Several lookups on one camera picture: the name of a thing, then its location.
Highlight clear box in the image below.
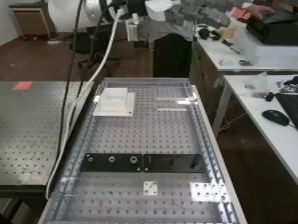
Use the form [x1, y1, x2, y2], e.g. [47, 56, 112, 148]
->
[39, 77, 249, 224]

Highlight small white box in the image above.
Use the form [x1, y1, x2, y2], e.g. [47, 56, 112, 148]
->
[92, 87, 138, 118]

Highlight black plate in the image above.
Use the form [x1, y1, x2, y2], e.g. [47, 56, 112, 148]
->
[79, 152, 209, 174]

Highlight person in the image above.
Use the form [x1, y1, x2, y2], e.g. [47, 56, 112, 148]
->
[136, 2, 277, 79]

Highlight small white square plate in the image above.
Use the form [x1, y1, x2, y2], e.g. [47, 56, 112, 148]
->
[142, 180, 160, 197]

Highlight white desk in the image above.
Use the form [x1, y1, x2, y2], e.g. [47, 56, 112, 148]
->
[194, 19, 298, 74]
[212, 74, 298, 185]

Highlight black headphones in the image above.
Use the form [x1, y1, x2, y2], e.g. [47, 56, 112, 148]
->
[196, 26, 224, 42]

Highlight black computer mouse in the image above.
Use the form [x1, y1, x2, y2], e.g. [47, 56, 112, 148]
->
[261, 109, 292, 127]

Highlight black keyboard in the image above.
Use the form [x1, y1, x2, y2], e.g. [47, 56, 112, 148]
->
[275, 92, 298, 130]

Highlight black laptop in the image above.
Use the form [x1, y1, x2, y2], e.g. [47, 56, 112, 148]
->
[245, 9, 298, 46]

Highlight black cable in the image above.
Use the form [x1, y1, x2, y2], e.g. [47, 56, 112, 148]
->
[58, 0, 87, 143]
[84, 3, 112, 81]

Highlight white cable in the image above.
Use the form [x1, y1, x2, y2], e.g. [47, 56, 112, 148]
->
[45, 7, 128, 200]

